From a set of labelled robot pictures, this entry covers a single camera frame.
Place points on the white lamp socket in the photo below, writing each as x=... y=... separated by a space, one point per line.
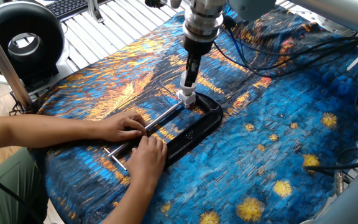
x=186 y=99

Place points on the person's left forearm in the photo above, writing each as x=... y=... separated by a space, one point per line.
x=42 y=132

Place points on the aluminium frame post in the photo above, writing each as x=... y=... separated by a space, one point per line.
x=5 y=65

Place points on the black keyboard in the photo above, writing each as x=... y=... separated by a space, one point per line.
x=67 y=6

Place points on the silver cylinder base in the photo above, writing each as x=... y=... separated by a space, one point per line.
x=331 y=25

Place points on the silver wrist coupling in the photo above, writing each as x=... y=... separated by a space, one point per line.
x=202 y=23

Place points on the silver metal plug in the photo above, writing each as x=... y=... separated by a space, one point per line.
x=339 y=182

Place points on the green trousers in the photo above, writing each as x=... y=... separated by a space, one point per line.
x=8 y=186

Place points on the starry night painting tablecloth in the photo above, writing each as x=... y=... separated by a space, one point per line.
x=259 y=155

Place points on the person's left hand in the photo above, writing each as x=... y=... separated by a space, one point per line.
x=121 y=127

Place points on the white wrist mount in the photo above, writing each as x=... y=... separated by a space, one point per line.
x=176 y=3

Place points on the black C-clamp with silver screw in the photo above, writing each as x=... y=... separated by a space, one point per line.
x=200 y=127

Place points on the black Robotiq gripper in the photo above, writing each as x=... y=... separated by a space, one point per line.
x=197 y=46

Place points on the person's right hand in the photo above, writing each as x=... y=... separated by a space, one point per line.
x=148 y=161

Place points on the white light bulb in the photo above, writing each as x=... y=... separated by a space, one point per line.
x=182 y=84

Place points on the aluminium bracket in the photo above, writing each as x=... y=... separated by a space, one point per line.
x=93 y=11

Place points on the person's right forearm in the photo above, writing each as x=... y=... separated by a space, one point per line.
x=129 y=205

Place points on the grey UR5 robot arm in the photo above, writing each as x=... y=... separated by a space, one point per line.
x=353 y=205

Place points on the black round knob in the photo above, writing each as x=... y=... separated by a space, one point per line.
x=154 y=3

